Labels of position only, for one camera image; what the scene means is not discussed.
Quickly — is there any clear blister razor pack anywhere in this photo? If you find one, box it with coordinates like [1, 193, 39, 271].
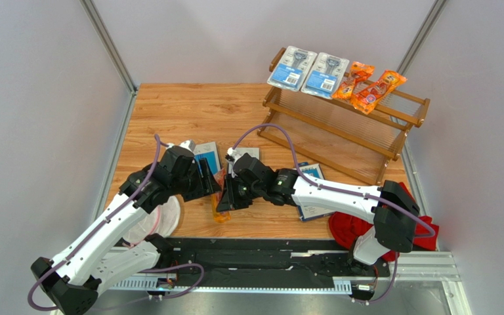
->
[300, 52, 350, 100]
[267, 46, 318, 92]

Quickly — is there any red cloth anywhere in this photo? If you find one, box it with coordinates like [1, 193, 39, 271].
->
[328, 180, 440, 261]

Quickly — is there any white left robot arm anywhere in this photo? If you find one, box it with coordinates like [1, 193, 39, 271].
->
[31, 140, 220, 314]

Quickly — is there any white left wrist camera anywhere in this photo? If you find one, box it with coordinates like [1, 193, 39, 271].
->
[169, 139, 196, 156]

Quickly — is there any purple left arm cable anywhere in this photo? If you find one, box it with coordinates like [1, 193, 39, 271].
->
[27, 133, 205, 312]

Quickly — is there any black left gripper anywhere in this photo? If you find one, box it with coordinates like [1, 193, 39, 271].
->
[171, 157, 222, 202]

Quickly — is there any aluminium slotted rail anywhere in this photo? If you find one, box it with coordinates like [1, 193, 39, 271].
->
[110, 274, 353, 295]

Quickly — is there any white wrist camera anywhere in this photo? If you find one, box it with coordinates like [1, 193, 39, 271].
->
[169, 139, 196, 156]
[225, 147, 245, 177]

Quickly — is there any blue Harry's razor box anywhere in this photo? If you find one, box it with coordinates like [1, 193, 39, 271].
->
[297, 162, 334, 222]
[193, 142, 222, 175]
[230, 147, 261, 159]

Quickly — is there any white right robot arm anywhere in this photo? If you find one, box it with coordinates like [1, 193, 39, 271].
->
[216, 154, 420, 265]

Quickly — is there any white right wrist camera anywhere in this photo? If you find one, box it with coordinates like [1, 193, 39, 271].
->
[225, 147, 245, 177]

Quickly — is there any orange Bic razor bag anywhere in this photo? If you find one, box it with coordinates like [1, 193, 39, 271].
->
[210, 168, 232, 224]
[332, 62, 375, 100]
[350, 70, 408, 115]

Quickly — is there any wooden two-tier shelf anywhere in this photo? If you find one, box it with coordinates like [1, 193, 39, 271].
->
[257, 47, 431, 189]

